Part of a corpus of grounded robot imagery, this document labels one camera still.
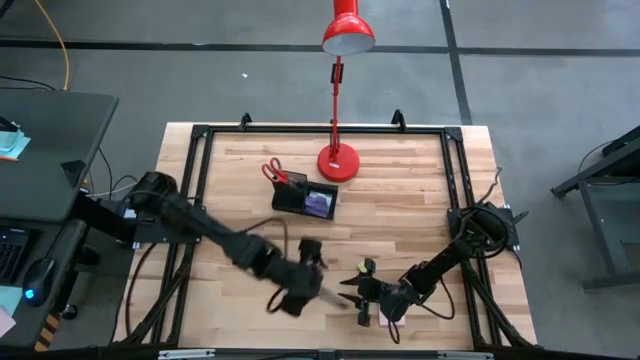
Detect black mesh desk organizer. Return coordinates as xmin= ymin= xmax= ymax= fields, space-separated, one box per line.
xmin=271 ymin=171 xmax=340 ymax=221

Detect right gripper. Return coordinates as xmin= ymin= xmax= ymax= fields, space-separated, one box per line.
xmin=338 ymin=257 xmax=419 ymax=329

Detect purple sticky note pad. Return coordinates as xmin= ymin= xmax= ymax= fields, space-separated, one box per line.
xmin=305 ymin=192 xmax=334 ymax=217

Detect red-handled scissors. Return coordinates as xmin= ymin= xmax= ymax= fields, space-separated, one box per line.
xmin=261 ymin=157 xmax=296 ymax=187

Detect teal paper stack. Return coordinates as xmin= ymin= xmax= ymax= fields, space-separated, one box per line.
xmin=0 ymin=117 xmax=32 ymax=162

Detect black keyboard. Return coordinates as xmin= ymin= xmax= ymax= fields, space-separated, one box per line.
xmin=0 ymin=228 xmax=31 ymax=287

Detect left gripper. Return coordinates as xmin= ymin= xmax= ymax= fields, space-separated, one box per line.
xmin=259 ymin=238 xmax=352 ymax=318

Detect black side stand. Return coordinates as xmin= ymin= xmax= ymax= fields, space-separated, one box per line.
xmin=550 ymin=124 xmax=640 ymax=291

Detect silver aluminium bracket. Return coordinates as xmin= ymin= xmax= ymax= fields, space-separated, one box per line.
xmin=437 ymin=350 xmax=494 ymax=360
xmin=157 ymin=349 xmax=216 ymax=360

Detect red desk lamp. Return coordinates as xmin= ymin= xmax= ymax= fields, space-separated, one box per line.
xmin=317 ymin=0 xmax=377 ymax=183

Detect low dark grey desk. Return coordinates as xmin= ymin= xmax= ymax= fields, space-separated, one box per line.
xmin=0 ymin=218 xmax=90 ymax=350

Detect black aluminium table frame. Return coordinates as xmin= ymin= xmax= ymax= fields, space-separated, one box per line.
xmin=112 ymin=110 xmax=540 ymax=351

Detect black triangular corner bracket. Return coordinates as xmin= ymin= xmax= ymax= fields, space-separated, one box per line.
xmin=60 ymin=159 xmax=88 ymax=188

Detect dark grey side desk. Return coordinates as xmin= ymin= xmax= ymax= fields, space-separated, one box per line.
xmin=0 ymin=89 xmax=120 ymax=224

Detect yellow cable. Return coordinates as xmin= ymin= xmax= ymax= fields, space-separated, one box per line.
xmin=33 ymin=0 xmax=70 ymax=92

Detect black computer mouse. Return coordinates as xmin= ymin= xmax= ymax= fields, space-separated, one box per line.
xmin=22 ymin=257 xmax=57 ymax=306

